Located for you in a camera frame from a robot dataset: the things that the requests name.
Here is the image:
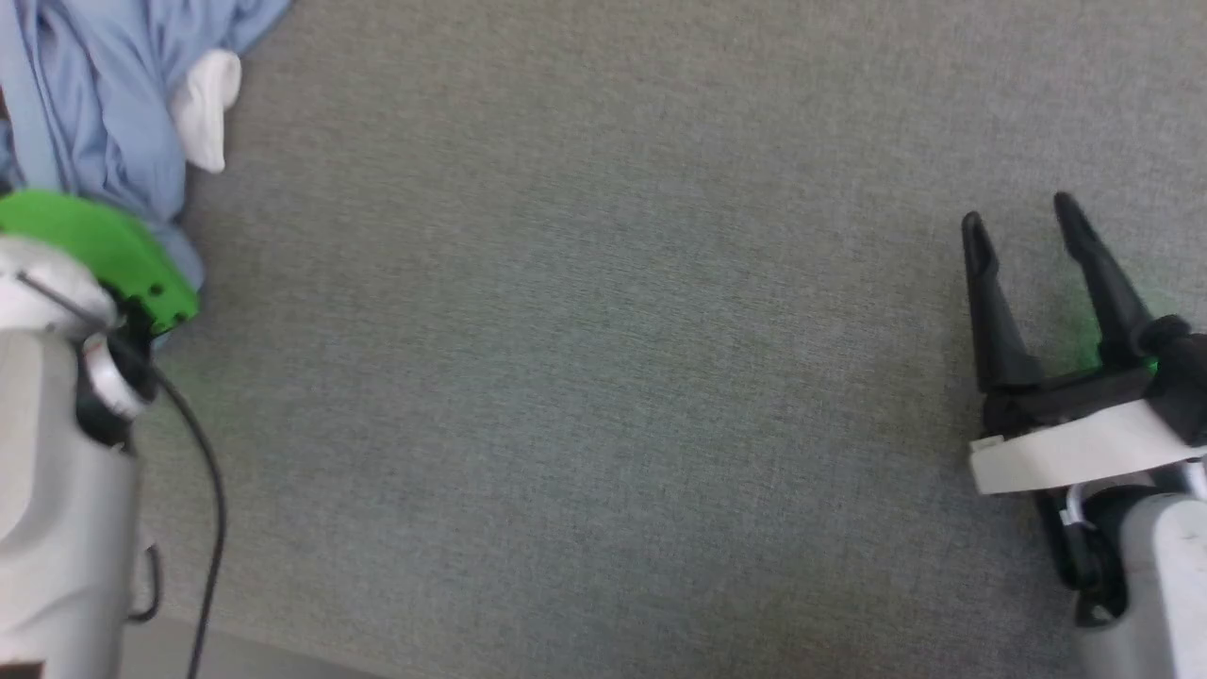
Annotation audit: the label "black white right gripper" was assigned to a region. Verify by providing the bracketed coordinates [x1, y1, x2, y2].
[961, 191, 1207, 497]

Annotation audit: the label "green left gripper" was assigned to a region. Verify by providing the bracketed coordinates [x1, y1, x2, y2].
[0, 188, 202, 338]

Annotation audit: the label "light blue garment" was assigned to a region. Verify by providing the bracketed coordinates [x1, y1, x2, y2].
[0, 0, 293, 352]

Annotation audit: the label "white fabric piece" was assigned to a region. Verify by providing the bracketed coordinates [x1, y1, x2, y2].
[169, 49, 243, 174]

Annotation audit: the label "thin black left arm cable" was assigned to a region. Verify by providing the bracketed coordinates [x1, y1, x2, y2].
[149, 366, 228, 679]

